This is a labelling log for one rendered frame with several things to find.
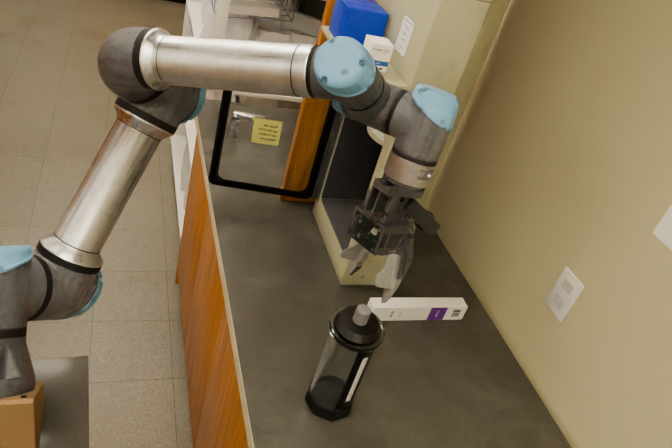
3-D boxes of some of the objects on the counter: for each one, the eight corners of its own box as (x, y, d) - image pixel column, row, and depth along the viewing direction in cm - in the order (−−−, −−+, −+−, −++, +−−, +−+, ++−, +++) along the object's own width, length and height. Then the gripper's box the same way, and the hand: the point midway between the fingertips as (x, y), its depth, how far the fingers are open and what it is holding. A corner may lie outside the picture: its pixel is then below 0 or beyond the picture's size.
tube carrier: (364, 410, 121) (396, 339, 110) (320, 426, 115) (349, 353, 104) (338, 370, 128) (365, 300, 117) (295, 383, 122) (320, 311, 111)
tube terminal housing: (385, 214, 187) (477, -30, 147) (424, 285, 162) (547, 15, 122) (311, 211, 178) (387, -51, 138) (340, 285, 153) (443, -7, 113)
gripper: (354, 161, 95) (314, 270, 103) (416, 203, 86) (368, 319, 94) (388, 162, 101) (348, 265, 109) (449, 201, 93) (402, 310, 100)
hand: (371, 282), depth 103 cm, fingers open, 8 cm apart
